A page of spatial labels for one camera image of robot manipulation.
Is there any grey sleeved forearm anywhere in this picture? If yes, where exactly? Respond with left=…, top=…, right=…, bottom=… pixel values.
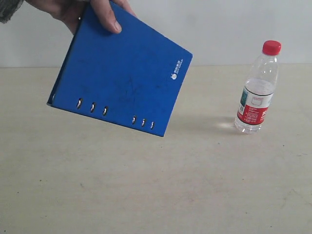
left=0, top=0, right=24, bottom=23

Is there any person's open hand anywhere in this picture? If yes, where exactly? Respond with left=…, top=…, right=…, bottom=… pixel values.
left=27, top=0, right=122, bottom=34

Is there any clear plastic water bottle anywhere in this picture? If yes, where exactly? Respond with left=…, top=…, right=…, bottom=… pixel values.
left=234, top=40, right=282, bottom=134

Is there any blue ring binder notebook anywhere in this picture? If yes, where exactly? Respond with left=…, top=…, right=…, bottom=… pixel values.
left=47, top=3, right=193, bottom=137

